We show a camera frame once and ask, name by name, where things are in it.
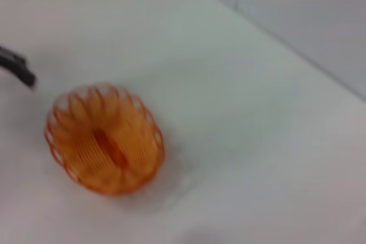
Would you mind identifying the orange plastic wire basket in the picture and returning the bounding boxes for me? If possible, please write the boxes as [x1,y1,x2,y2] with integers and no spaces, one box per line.
[43,81,166,197]

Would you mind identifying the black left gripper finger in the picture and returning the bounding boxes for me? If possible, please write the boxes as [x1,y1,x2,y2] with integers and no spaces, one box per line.
[0,44,38,91]

